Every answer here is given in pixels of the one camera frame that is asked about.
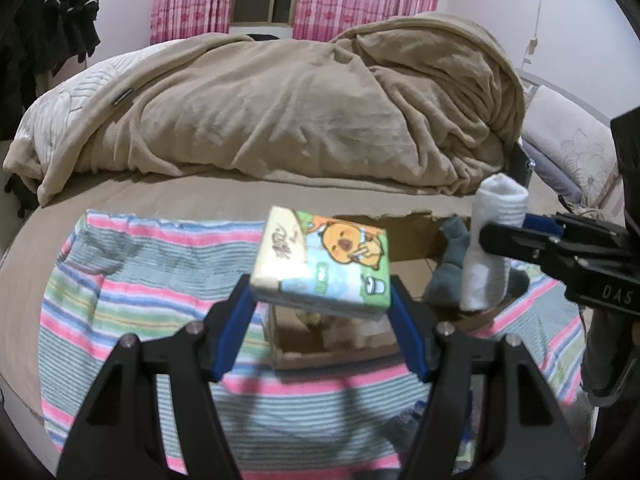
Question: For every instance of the bed with beige sheet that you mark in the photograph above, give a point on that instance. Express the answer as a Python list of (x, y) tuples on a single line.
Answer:
[(200, 195)]

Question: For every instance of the beige fleece blanket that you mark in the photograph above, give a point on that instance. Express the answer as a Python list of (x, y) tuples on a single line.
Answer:
[(300, 110)]

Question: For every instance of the cartoon print tissue pack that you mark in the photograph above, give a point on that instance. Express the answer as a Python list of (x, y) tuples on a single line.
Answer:
[(320, 260)]

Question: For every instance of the black hanging clothes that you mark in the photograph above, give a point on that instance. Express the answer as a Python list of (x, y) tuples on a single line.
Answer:
[(45, 35)]

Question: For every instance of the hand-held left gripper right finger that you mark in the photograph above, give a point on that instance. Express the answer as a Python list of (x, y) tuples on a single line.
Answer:
[(407, 332)]

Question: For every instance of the brown cardboard box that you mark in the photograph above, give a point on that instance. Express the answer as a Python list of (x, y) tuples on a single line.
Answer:
[(300, 355)]

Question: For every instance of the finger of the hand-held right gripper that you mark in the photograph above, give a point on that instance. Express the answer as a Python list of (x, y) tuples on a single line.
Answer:
[(542, 224), (510, 242)]

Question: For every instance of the white sock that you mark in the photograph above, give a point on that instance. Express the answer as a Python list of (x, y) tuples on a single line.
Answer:
[(492, 200)]

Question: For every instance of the grey blue pillow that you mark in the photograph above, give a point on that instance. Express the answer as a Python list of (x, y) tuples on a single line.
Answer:
[(550, 170)]

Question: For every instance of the grey leaf pattern quilt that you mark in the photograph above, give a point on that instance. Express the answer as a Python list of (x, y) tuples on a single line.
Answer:
[(75, 90)]

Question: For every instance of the white floral pillow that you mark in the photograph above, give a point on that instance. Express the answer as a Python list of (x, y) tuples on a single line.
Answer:
[(565, 135)]

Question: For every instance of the grey sock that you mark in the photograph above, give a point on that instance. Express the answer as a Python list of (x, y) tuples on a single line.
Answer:
[(450, 270)]

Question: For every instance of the striped pastel blanket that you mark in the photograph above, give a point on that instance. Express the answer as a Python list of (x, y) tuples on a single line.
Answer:
[(150, 280)]

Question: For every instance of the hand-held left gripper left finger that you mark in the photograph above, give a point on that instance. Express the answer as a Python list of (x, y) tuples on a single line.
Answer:
[(234, 327)]

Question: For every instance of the grey metal bed frame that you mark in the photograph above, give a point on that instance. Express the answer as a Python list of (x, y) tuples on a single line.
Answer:
[(565, 92)]

